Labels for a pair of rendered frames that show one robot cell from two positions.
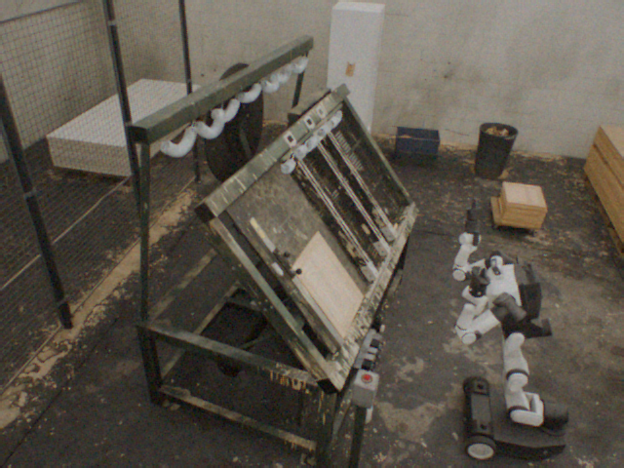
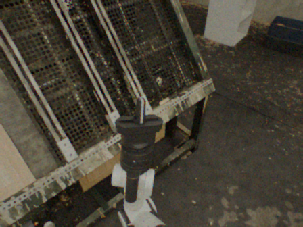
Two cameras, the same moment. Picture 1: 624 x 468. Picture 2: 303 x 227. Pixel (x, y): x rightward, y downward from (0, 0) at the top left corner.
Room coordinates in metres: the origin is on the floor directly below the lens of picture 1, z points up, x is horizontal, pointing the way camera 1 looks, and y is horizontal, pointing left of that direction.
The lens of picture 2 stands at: (2.41, -1.23, 2.01)
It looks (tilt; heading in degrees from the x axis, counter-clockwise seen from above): 45 degrees down; 29
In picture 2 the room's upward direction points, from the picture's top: straight up
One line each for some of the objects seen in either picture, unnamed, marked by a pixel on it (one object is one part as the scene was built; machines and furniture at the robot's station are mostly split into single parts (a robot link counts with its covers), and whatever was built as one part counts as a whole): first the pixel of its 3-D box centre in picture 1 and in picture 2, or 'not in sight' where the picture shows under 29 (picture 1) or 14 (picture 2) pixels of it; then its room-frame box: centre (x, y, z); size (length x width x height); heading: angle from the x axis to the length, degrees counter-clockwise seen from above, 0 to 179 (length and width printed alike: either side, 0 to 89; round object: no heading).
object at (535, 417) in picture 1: (525, 408); not in sight; (2.31, -1.53, 0.28); 0.21 x 0.20 x 0.13; 80
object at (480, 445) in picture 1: (480, 448); not in sight; (2.10, -1.21, 0.10); 0.20 x 0.05 x 0.20; 80
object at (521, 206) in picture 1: (516, 207); not in sight; (5.26, -2.38, 0.20); 0.61 x 0.53 x 0.40; 170
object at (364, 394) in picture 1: (365, 389); not in sight; (1.93, -0.35, 0.84); 0.12 x 0.12 x 0.18; 70
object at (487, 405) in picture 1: (516, 414); not in sight; (2.32, -1.50, 0.19); 0.64 x 0.52 x 0.33; 80
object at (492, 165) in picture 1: (492, 151); not in sight; (6.56, -2.43, 0.33); 0.52 x 0.51 x 0.65; 170
